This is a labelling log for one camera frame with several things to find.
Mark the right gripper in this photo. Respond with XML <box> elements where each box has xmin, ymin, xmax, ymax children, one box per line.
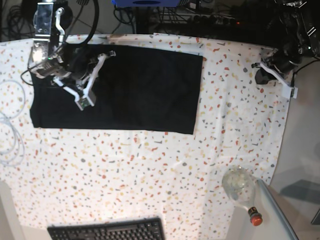
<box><xmin>28</xmin><ymin>50</ymin><xmax>116</xmax><ymax>110</ymax></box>

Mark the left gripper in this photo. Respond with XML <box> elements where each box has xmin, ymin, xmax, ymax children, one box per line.
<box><xmin>251</xmin><ymin>49</ymin><xmax>302</xmax><ymax>99</ymax></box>

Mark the black t-shirt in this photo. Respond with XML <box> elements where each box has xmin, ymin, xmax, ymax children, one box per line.
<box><xmin>30</xmin><ymin>45</ymin><xmax>203</xmax><ymax>135</ymax></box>

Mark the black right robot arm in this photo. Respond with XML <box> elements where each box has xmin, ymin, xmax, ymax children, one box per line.
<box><xmin>27</xmin><ymin>0</ymin><xmax>116</xmax><ymax>110</ymax></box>

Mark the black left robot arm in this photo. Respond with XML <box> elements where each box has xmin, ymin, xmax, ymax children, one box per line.
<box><xmin>251</xmin><ymin>0</ymin><xmax>320</xmax><ymax>99</ymax></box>

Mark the black power strip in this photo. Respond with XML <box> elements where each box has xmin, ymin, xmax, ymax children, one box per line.
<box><xmin>186</xmin><ymin>13</ymin><xmax>242</xmax><ymax>26</ymax></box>

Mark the terrazzo pattern tablecloth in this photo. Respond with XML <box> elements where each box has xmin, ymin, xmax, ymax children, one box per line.
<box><xmin>0</xmin><ymin>33</ymin><xmax>290</xmax><ymax>240</ymax></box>

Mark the blue box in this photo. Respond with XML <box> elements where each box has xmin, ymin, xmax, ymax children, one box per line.
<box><xmin>111</xmin><ymin>0</ymin><xmax>180</xmax><ymax>8</ymax></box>

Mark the clear bottle with red cap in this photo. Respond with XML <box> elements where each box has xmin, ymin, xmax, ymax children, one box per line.
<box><xmin>221</xmin><ymin>166</ymin><xmax>263</xmax><ymax>227</ymax></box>

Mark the black computer keyboard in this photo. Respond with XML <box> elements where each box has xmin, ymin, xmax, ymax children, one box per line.
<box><xmin>47</xmin><ymin>217</ymin><xmax>166</xmax><ymax>240</ymax></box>

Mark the white coiled cable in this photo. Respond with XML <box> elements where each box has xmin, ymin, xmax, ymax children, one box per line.
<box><xmin>0</xmin><ymin>79</ymin><xmax>27</xmax><ymax>167</ymax></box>

